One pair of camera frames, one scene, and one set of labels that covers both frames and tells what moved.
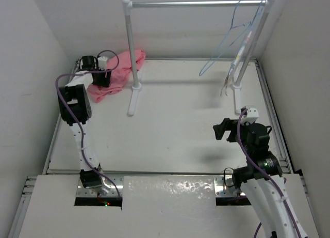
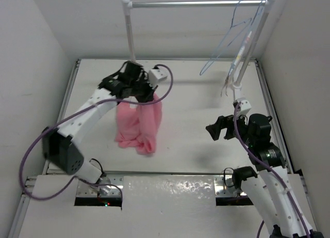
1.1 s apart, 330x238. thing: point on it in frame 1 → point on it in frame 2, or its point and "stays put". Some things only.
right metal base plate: x=224 y=187 stays put
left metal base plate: x=82 y=192 stays put
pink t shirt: x=121 y=74 → x=137 y=128
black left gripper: x=104 y=81 → x=150 y=90
